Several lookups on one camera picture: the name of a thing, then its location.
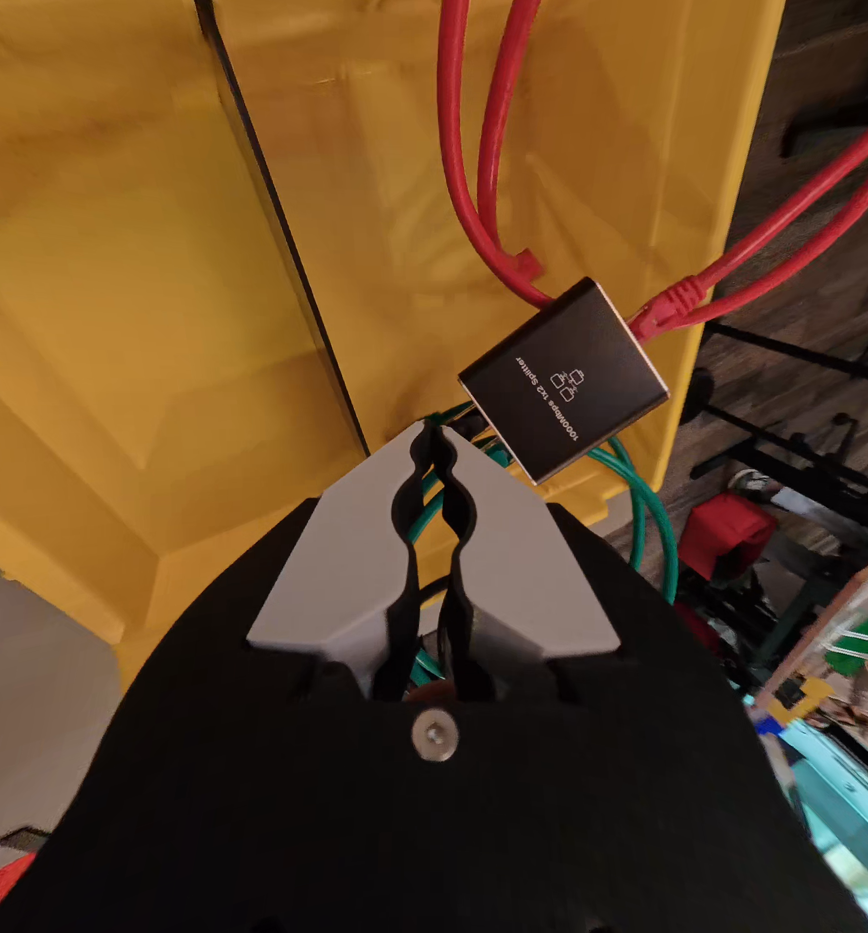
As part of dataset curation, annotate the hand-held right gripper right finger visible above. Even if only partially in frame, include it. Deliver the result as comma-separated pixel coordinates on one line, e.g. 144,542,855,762
435,425,622,702

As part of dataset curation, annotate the green ethernet cable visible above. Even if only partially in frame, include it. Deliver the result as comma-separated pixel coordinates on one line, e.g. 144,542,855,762
405,401,679,686

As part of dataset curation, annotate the black ethernet splitter box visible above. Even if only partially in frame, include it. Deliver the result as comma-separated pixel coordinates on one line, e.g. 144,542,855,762
457,277,670,486

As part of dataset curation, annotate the green plastic bin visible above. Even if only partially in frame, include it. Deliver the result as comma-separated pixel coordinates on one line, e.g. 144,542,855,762
824,614,868,676

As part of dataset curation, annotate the red ethernet cable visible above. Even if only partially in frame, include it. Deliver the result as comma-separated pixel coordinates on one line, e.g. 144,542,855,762
437,0,868,345

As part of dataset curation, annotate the yellow plastic bin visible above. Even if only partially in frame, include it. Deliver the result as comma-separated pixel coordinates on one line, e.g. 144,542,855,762
0,0,788,690

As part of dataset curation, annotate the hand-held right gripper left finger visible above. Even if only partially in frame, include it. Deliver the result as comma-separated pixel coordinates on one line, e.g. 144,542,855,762
246,419,442,702

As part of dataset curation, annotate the red container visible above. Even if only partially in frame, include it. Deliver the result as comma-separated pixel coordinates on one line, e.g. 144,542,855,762
678,494,779,582

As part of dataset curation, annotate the black bin divider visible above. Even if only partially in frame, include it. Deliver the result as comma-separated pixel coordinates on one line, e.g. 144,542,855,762
193,0,371,459

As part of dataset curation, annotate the black metal stand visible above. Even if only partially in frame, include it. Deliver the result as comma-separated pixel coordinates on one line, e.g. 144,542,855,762
678,321,868,533

